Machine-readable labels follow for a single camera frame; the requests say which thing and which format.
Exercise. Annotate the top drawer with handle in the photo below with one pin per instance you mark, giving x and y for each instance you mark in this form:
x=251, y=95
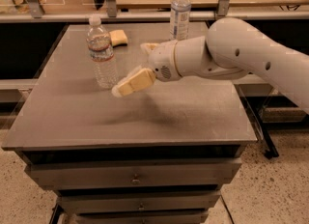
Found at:
x=135, y=173

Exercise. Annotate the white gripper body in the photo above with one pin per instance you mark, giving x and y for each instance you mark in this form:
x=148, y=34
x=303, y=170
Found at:
x=161, y=60

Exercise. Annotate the middle drawer with handle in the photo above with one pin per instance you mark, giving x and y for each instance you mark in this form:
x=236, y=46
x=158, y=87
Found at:
x=171, y=200

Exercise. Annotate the drawer with handle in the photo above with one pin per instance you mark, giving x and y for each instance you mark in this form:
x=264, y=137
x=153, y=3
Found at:
x=135, y=173
x=171, y=200

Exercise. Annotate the wooden shelf with metal rails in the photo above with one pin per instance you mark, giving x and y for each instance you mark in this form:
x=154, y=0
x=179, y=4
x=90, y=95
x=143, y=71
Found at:
x=156, y=10

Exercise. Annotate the bottom drawer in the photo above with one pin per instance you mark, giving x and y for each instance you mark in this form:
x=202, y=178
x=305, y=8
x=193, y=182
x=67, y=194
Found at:
x=146, y=217

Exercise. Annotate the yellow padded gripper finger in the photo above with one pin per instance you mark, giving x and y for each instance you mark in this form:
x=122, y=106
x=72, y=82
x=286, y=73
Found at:
x=137, y=80
x=148, y=48

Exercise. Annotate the grey drawer cabinet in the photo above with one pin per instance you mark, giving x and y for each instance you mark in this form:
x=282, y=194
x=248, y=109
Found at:
x=69, y=119

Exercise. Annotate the clear water bottle red label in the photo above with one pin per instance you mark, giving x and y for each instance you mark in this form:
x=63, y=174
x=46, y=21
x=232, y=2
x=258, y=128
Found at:
x=101, y=53

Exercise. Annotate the blue label plastic bottle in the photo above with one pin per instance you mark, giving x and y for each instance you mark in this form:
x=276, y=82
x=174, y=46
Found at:
x=179, y=19

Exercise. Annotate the yellow sponge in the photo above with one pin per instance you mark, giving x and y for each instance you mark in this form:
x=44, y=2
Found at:
x=118, y=37

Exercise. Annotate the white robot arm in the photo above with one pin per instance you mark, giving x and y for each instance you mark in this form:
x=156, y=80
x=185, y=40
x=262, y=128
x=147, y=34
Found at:
x=231, y=49

